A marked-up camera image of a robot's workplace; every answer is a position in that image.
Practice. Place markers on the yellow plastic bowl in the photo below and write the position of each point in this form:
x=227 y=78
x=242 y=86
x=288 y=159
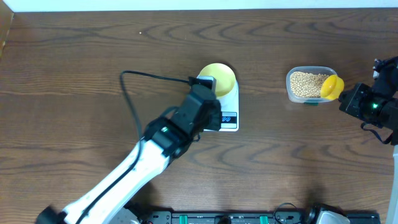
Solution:
x=224 y=76

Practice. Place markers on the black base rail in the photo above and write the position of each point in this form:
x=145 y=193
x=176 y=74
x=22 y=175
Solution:
x=285 y=213

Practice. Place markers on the clear container of soybeans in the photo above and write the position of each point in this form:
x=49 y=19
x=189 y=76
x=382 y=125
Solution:
x=304 y=84

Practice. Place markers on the white digital kitchen scale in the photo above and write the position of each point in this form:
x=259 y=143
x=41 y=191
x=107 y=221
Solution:
x=230 y=110

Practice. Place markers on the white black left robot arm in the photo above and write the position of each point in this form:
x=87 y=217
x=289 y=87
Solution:
x=164 y=140

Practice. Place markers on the yellow measuring scoop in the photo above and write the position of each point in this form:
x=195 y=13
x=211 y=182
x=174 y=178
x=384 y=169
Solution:
x=332 y=87

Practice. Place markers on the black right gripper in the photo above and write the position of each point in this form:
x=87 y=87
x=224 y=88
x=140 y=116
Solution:
x=351 y=105

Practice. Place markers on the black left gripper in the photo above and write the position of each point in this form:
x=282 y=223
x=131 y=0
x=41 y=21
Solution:
x=214 y=110

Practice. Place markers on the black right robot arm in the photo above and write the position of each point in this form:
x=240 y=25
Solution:
x=376 y=105

